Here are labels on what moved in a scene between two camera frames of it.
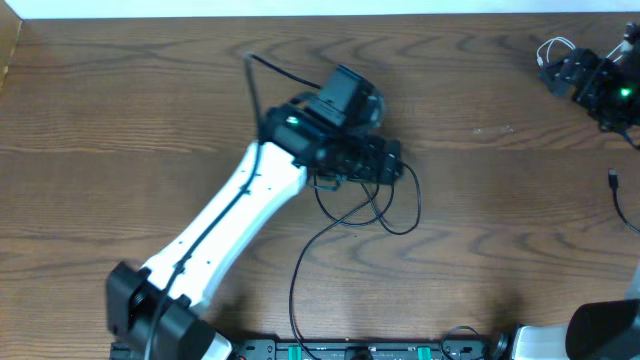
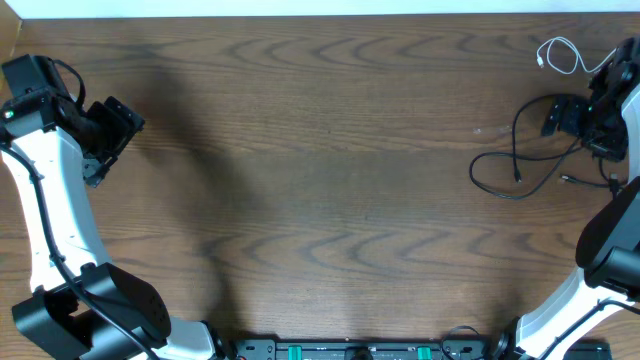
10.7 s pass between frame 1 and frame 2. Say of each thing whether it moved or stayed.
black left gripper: moved
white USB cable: stayed
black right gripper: moved
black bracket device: stayed
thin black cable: moved
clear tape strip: stayed
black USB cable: moved
